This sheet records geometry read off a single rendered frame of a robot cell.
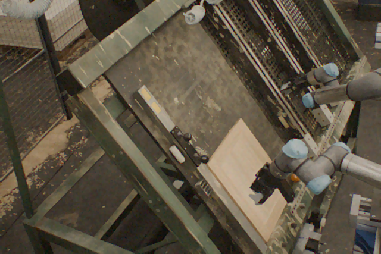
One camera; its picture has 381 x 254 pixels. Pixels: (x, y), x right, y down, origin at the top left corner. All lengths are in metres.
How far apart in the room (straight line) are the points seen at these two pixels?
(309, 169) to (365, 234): 0.86
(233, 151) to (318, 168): 0.74
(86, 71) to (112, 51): 0.16
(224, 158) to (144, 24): 0.72
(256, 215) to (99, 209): 1.84
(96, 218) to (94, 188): 0.34
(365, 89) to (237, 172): 0.69
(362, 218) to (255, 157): 0.57
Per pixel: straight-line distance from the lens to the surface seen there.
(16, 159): 2.55
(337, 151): 1.77
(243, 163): 2.40
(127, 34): 2.04
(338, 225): 3.71
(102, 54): 1.92
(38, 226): 2.87
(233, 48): 2.61
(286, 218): 2.51
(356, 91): 2.27
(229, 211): 2.23
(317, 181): 1.69
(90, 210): 3.98
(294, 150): 1.67
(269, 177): 1.82
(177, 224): 2.04
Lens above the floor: 2.76
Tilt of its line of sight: 35 degrees down
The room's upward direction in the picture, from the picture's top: 7 degrees counter-clockwise
